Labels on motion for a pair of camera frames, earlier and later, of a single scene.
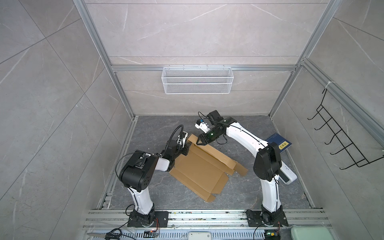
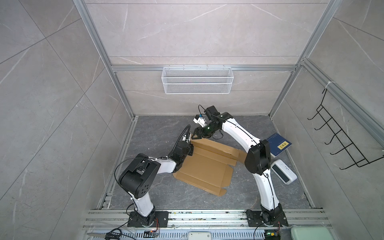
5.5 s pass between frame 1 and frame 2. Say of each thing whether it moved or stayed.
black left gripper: moved
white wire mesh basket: stayed
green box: stayed
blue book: stayed
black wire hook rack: stayed
